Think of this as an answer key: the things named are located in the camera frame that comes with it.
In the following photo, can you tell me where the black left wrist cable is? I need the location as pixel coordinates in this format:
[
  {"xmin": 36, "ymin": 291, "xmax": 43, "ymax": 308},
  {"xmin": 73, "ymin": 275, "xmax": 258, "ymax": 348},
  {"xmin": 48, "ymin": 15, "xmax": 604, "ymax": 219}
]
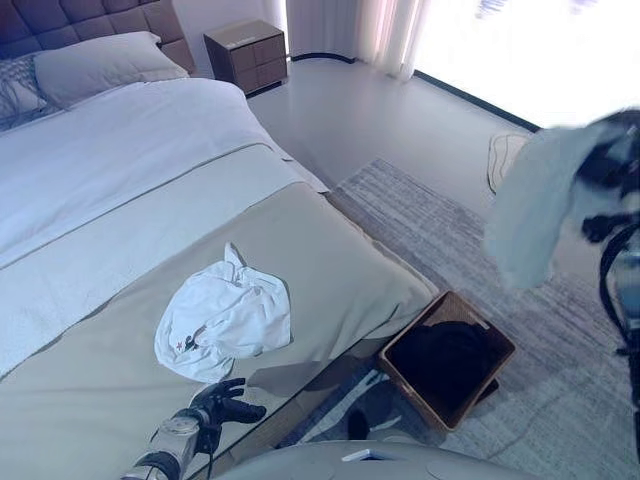
[{"xmin": 197, "ymin": 424, "xmax": 221, "ymax": 480}]

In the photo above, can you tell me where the beige pillow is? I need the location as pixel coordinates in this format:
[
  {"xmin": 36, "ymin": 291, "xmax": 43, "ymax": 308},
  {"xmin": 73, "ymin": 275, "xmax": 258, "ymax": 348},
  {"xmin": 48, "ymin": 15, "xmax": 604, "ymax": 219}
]
[{"xmin": 32, "ymin": 30, "xmax": 190, "ymax": 109}]

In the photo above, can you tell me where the white garment with star print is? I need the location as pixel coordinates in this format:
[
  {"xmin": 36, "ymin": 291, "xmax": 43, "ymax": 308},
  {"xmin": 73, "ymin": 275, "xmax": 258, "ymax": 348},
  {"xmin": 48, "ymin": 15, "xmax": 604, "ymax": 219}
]
[{"xmin": 153, "ymin": 242, "xmax": 294, "ymax": 384}]

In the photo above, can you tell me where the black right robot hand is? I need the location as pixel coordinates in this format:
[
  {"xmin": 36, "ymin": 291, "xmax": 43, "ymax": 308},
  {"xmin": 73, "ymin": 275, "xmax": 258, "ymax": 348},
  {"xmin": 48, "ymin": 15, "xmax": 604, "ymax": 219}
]
[{"xmin": 574, "ymin": 107, "xmax": 640, "ymax": 201}]

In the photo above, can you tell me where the pale grey folded blanket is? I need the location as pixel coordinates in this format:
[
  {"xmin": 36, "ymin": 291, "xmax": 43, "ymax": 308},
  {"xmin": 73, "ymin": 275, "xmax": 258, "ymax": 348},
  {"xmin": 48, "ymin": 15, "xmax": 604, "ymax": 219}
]
[{"xmin": 0, "ymin": 142, "xmax": 331, "ymax": 376}]

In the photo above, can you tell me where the beige bed throw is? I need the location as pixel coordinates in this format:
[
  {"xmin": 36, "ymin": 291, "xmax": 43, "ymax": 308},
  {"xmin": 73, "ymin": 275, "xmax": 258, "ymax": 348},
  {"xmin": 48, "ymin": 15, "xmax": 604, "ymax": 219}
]
[{"xmin": 0, "ymin": 180, "xmax": 441, "ymax": 480}]

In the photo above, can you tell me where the white duvet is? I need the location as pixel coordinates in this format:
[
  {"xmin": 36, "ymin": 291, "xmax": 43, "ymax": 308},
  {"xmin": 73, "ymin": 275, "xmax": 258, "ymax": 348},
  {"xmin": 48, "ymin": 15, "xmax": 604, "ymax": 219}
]
[{"xmin": 0, "ymin": 77, "xmax": 296, "ymax": 269}]

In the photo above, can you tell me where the small oval cream rug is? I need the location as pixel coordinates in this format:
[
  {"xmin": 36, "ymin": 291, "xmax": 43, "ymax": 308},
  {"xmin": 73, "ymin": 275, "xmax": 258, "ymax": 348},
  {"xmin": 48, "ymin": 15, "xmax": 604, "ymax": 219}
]
[{"xmin": 487, "ymin": 130, "xmax": 539, "ymax": 194}]

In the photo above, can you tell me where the brown wicker basket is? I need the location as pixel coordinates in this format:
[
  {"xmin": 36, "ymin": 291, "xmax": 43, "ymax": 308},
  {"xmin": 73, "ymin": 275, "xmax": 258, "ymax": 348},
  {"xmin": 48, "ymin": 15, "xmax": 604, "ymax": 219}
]
[{"xmin": 378, "ymin": 290, "xmax": 517, "ymax": 434}]

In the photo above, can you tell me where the brown tufted headboard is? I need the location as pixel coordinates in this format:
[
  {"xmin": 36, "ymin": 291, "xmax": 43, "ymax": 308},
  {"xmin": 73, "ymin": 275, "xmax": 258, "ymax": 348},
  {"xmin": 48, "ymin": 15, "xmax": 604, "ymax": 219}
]
[{"xmin": 0, "ymin": 0, "xmax": 196, "ymax": 76}]

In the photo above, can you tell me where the brown nightstand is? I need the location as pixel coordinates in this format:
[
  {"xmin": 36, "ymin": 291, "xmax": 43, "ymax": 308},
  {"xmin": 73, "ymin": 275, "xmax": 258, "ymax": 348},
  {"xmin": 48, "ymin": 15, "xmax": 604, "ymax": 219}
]
[{"xmin": 203, "ymin": 18, "xmax": 290, "ymax": 97}]

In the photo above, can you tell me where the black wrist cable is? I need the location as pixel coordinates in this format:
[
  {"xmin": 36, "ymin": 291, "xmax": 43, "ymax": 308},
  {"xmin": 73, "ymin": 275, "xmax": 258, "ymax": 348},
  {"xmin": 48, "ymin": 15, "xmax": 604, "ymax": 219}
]
[
  {"xmin": 197, "ymin": 424, "xmax": 221, "ymax": 480},
  {"xmin": 599, "ymin": 219, "xmax": 640, "ymax": 351}
]

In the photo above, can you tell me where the grey patterned cushion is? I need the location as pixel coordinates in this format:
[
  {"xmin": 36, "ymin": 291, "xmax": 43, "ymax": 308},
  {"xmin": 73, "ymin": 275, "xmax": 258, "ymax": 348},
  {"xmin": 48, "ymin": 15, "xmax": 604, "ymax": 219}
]
[{"xmin": 0, "ymin": 53, "xmax": 51, "ymax": 132}]

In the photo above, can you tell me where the sheer pale curtain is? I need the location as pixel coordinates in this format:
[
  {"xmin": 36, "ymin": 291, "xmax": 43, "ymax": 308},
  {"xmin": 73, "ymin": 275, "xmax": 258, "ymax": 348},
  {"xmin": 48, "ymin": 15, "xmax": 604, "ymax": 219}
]
[{"xmin": 284, "ymin": 0, "xmax": 426, "ymax": 81}]

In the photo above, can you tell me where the black garment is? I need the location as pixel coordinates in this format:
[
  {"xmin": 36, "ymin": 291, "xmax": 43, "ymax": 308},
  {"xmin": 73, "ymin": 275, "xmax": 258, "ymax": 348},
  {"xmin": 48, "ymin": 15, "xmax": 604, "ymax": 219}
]
[{"xmin": 387, "ymin": 319, "xmax": 501, "ymax": 421}]

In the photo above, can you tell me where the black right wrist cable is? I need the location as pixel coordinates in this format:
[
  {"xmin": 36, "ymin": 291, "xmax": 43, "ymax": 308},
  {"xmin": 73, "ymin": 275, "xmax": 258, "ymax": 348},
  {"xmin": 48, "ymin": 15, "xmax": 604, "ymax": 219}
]
[{"xmin": 599, "ymin": 219, "xmax": 640, "ymax": 351}]

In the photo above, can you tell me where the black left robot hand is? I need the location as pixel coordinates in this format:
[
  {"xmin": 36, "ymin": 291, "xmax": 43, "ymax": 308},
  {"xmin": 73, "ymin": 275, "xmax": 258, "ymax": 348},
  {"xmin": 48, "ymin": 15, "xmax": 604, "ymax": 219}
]
[{"xmin": 192, "ymin": 378, "xmax": 268, "ymax": 426}]

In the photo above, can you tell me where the grey robot torso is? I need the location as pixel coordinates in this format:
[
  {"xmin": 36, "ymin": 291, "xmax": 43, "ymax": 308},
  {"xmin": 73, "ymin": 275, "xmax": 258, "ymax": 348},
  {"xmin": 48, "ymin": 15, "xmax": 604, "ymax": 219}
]
[{"xmin": 219, "ymin": 439, "xmax": 531, "ymax": 480}]

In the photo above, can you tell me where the silver right robot leg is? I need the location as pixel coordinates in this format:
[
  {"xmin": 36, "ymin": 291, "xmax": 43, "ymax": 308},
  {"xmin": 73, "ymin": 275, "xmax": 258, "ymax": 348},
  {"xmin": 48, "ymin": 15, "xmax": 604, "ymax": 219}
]
[{"xmin": 347, "ymin": 407, "xmax": 401, "ymax": 442}]

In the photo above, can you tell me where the pale grey garment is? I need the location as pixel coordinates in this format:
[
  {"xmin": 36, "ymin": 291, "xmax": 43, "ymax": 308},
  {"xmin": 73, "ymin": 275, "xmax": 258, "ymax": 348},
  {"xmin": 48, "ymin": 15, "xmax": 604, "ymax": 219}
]
[{"xmin": 482, "ymin": 122, "xmax": 616, "ymax": 290}]

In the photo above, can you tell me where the grey striped rug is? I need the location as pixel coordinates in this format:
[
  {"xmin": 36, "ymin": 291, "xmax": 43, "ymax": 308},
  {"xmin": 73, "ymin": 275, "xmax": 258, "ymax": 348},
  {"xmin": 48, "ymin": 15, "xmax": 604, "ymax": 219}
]
[{"xmin": 279, "ymin": 158, "xmax": 640, "ymax": 480}]

